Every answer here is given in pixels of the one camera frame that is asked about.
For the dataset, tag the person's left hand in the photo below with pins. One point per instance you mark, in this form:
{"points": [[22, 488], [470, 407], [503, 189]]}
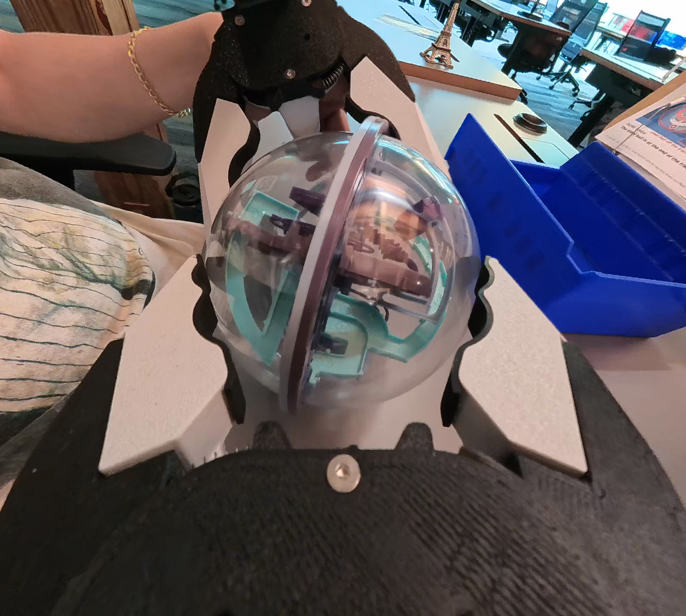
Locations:
{"points": [[182, 58]]}

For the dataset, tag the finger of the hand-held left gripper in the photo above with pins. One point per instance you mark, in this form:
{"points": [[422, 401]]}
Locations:
{"points": [[222, 144], [375, 96]]}

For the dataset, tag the person's left forearm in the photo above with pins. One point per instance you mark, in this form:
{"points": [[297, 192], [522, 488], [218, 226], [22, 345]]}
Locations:
{"points": [[69, 85]]}

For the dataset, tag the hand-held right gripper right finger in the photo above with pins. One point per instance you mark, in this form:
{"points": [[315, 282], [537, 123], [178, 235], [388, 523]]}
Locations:
{"points": [[520, 385]]}

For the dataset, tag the round black desk grommet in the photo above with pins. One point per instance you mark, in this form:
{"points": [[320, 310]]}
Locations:
{"points": [[529, 122]]}

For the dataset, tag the blue plastic bin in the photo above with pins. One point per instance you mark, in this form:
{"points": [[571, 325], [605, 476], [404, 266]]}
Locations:
{"points": [[562, 251]]}

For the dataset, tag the clear plastic maze ball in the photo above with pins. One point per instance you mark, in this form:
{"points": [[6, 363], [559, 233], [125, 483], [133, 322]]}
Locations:
{"points": [[332, 278]]}

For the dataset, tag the black mesh office chair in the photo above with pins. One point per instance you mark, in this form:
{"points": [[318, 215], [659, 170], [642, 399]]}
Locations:
{"points": [[581, 20], [643, 37]]}

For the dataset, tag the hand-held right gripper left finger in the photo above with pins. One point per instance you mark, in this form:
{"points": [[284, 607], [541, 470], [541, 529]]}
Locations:
{"points": [[161, 385]]}

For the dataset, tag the printed instruction sheet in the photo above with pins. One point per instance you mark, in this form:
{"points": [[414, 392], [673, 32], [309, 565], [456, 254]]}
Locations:
{"points": [[648, 128]]}

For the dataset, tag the brown wooden desk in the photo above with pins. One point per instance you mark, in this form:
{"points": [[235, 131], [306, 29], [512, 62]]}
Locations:
{"points": [[525, 18]]}

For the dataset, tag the black chair knob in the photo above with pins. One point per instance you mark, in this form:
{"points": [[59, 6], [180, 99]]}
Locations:
{"points": [[185, 195]]}

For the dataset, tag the bronze tower model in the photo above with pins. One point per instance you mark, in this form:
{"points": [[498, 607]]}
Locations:
{"points": [[442, 45]]}

